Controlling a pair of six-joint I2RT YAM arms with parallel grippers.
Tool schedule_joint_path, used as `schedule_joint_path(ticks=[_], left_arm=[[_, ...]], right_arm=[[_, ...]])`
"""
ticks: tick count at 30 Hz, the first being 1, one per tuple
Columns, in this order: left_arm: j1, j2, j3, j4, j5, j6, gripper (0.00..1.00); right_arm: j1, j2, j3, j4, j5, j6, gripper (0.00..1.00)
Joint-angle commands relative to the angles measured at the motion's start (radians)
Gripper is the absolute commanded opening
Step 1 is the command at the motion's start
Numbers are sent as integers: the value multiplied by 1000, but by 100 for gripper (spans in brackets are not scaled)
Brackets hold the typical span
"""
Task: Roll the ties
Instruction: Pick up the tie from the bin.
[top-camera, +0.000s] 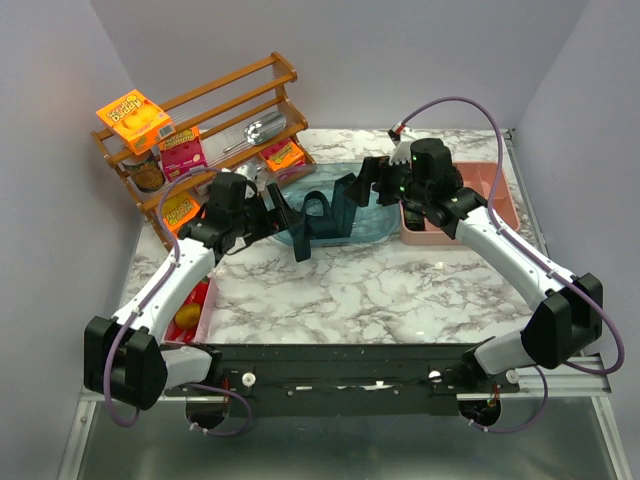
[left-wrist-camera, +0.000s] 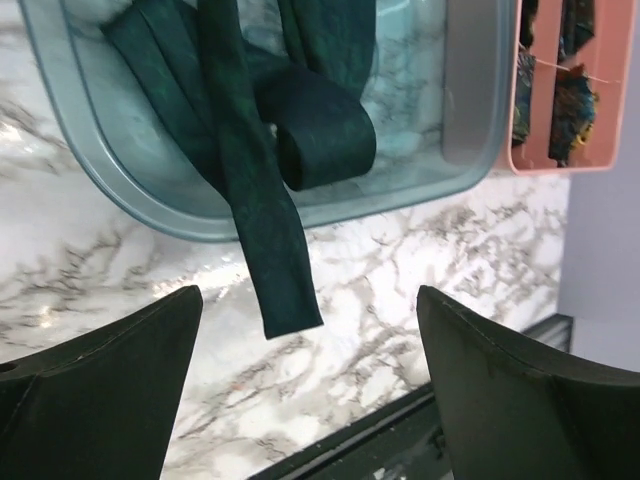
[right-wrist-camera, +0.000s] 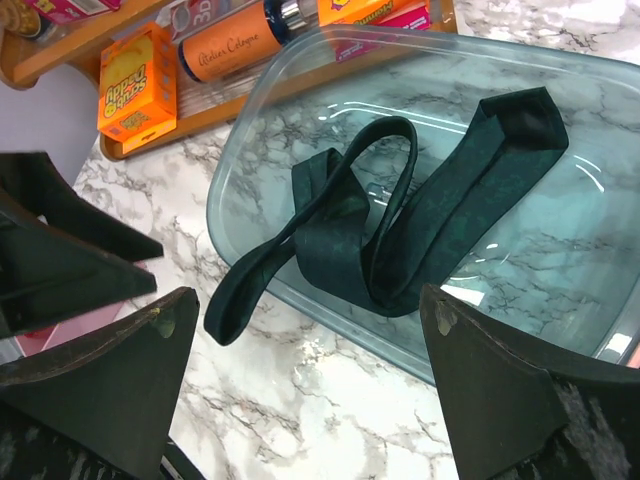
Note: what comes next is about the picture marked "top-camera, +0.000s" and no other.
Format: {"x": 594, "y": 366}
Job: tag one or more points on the metal scoop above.
{"x": 261, "y": 130}

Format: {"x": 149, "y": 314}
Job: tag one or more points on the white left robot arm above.
{"x": 123, "y": 357}

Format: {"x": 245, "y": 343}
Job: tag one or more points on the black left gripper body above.
{"x": 254, "y": 220}

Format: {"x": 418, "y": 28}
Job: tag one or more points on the red toy pepper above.
{"x": 198, "y": 294}

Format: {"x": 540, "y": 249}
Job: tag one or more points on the dark green necktie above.
{"x": 323, "y": 218}

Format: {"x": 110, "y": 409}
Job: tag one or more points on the wooden three-tier rack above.
{"x": 221, "y": 109}

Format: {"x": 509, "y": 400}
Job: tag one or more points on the orange sponge box right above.
{"x": 282, "y": 155}

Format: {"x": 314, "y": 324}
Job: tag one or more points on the pink narrow bin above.
{"x": 199, "y": 333}

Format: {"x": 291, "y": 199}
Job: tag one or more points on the pink Scrub Mommy box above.
{"x": 182, "y": 153}

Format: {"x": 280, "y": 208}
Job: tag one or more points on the clear blue plastic tub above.
{"x": 372, "y": 222}

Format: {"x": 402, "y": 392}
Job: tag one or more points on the orange sponge box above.
{"x": 282, "y": 155}
{"x": 178, "y": 210}

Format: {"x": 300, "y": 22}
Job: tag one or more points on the food can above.
{"x": 144, "y": 171}

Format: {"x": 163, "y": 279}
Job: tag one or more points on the orange sponge box bottom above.
{"x": 178, "y": 210}

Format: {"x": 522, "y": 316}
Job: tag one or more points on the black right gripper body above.
{"x": 414, "y": 191}

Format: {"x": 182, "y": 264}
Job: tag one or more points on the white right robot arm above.
{"x": 564, "y": 307}

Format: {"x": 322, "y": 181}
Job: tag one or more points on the orange Scrub Daddy box top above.
{"x": 137, "y": 121}

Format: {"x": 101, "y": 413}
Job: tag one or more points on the yellow toy fruit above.
{"x": 187, "y": 317}

